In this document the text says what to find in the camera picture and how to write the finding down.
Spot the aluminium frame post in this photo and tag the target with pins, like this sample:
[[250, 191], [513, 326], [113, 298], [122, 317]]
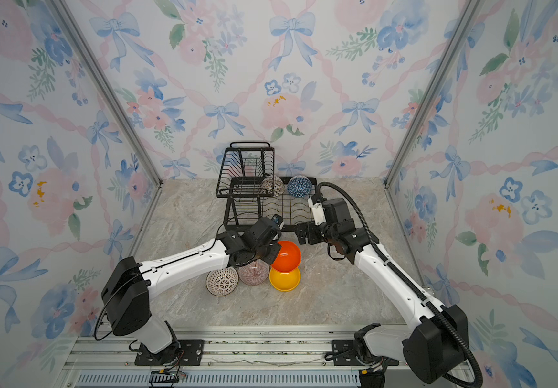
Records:
[[465, 22], [71, 28]]

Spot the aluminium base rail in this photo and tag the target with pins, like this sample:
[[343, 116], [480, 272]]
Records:
[[247, 356]]

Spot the white lattice patterned bowl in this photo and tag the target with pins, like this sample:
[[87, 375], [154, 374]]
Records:
[[222, 282]]

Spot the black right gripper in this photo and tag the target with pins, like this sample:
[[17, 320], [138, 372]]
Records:
[[311, 228]]

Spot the blue triangle patterned bowl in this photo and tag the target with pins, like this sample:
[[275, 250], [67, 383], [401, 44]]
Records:
[[299, 187]]

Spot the aluminium frame post right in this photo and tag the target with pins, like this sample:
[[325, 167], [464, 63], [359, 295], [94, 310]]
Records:
[[465, 22]]

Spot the aluminium frame post left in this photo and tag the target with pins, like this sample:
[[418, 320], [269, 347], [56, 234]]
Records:
[[71, 28]]

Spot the black wire dish rack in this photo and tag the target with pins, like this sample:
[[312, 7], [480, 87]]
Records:
[[243, 168]]

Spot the pink striped patterned bowl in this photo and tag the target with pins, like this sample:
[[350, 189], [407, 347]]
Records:
[[254, 273]]

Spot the orange plastic bowl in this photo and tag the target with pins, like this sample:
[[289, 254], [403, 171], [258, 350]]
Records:
[[288, 258]]

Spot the brown floral patterned bowl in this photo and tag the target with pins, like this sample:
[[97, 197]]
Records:
[[272, 186]]

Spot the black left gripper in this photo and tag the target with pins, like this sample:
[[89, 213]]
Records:
[[275, 248]]

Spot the yellow plastic bowl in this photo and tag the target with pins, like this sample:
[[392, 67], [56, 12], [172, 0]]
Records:
[[285, 282]]

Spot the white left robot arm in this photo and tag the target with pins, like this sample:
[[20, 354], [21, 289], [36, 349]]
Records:
[[132, 285]]

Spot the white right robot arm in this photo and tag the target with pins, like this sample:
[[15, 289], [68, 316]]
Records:
[[435, 339]]

